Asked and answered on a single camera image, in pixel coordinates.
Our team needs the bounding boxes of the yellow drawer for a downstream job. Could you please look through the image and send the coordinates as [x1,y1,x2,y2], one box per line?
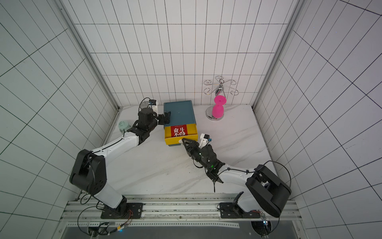
[164,123,198,146]

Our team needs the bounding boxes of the red postcard white characters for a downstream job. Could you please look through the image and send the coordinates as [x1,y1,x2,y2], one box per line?
[171,124,188,137]

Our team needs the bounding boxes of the teal drawer cabinet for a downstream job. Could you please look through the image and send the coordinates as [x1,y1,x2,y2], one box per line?
[164,100,196,126]

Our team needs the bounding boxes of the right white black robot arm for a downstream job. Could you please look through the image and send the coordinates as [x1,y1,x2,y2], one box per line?
[182,138,291,218]

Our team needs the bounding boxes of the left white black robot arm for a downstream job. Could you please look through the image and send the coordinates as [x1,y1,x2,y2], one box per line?
[69,108,171,218]

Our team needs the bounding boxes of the grey translucent cup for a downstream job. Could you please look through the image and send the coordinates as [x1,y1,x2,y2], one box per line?
[139,101,150,109]

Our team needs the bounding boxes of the mint green jar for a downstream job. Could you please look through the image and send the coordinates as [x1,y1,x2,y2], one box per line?
[118,120,131,134]

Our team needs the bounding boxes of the pink hourglass cup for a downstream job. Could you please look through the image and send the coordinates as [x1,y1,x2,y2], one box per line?
[212,95,227,119]

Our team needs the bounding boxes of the chrome cup rack stand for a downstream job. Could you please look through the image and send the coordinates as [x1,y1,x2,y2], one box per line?
[204,76,239,121]

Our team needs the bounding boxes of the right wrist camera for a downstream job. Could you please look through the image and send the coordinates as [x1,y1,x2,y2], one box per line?
[199,133,212,148]

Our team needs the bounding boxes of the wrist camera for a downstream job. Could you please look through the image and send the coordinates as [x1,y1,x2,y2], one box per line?
[199,133,212,148]
[148,99,158,114]

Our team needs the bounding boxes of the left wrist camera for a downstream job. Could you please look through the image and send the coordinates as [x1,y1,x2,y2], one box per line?
[148,99,158,114]

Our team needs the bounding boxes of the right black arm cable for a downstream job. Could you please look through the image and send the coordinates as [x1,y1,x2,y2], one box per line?
[253,160,292,228]

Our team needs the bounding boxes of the aluminium mounting rail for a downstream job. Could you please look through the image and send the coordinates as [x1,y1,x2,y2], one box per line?
[59,194,302,228]

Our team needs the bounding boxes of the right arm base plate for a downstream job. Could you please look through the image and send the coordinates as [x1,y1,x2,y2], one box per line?
[217,203,261,219]

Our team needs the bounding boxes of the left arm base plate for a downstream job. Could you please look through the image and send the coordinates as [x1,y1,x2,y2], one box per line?
[100,202,144,220]

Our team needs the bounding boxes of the left base cable bundle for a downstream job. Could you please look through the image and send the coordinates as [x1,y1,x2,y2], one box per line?
[76,206,135,237]

